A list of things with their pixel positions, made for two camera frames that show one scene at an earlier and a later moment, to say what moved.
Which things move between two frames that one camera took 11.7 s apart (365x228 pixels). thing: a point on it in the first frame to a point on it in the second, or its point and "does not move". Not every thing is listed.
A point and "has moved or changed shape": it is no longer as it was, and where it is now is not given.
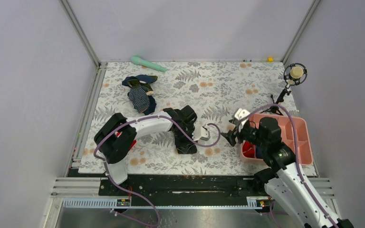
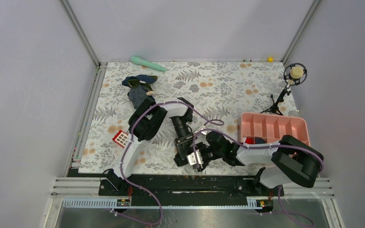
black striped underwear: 184,144 has moved or changed shape
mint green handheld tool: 136,60 does not move
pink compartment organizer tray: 303,147 does not move
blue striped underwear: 140,92 does not move
